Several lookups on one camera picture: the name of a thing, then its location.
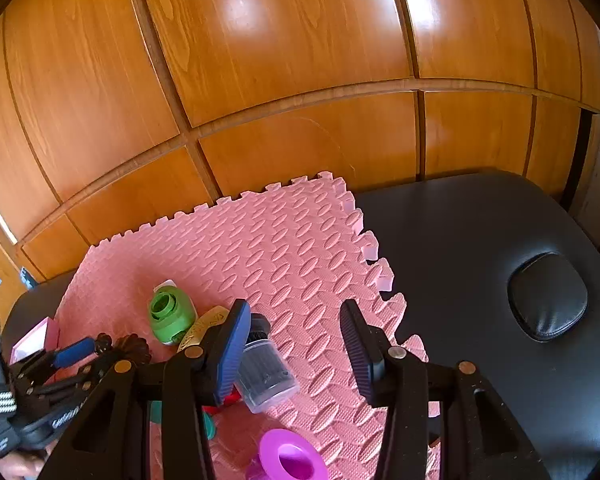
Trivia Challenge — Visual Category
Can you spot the gold oval perforated case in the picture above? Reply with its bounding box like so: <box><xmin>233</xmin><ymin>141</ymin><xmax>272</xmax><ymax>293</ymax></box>
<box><xmin>178</xmin><ymin>306</ymin><xmax>228</xmax><ymax>351</ymax></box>

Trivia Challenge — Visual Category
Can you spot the red plastic letter block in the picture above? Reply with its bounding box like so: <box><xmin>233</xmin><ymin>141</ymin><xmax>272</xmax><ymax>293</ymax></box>
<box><xmin>202</xmin><ymin>387</ymin><xmax>242</xmax><ymax>416</ymax></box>

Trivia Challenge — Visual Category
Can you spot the brown hair brush toy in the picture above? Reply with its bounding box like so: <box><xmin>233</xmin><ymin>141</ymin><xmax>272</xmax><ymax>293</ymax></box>
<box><xmin>95</xmin><ymin>333</ymin><xmax>151</xmax><ymax>365</ymax></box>

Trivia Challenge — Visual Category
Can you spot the clear jar black lid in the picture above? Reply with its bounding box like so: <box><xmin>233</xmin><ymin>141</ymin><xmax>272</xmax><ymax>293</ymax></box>
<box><xmin>235</xmin><ymin>313</ymin><xmax>300</xmax><ymax>414</ymax></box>

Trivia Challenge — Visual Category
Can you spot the green white plastic cap toy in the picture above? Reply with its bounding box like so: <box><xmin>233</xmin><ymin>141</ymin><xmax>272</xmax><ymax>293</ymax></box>
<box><xmin>148</xmin><ymin>280</ymin><xmax>198</xmax><ymax>346</ymax></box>

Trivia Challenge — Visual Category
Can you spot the teal plastic holder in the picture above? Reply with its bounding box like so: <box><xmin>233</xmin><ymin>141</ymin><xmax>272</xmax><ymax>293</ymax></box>
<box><xmin>149</xmin><ymin>401</ymin><xmax>216</xmax><ymax>440</ymax></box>

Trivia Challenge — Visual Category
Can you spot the magenta plastic spool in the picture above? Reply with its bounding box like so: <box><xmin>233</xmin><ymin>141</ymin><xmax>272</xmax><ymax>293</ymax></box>
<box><xmin>245</xmin><ymin>429</ymin><xmax>329</xmax><ymax>480</ymax></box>

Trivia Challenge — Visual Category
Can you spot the pink rimmed white tray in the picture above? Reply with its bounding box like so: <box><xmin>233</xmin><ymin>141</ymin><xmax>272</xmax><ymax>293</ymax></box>
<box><xmin>9</xmin><ymin>316</ymin><xmax>59</xmax><ymax>364</ymax></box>

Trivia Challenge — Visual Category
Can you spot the pink foam puzzle mat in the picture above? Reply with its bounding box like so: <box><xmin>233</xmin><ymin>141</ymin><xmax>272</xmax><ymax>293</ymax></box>
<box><xmin>55</xmin><ymin>172</ymin><xmax>406</xmax><ymax>479</ymax></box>

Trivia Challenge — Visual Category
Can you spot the black headrest cushion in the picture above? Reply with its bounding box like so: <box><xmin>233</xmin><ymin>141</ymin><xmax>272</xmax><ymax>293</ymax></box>
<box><xmin>507</xmin><ymin>252</ymin><xmax>588</xmax><ymax>342</ymax></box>

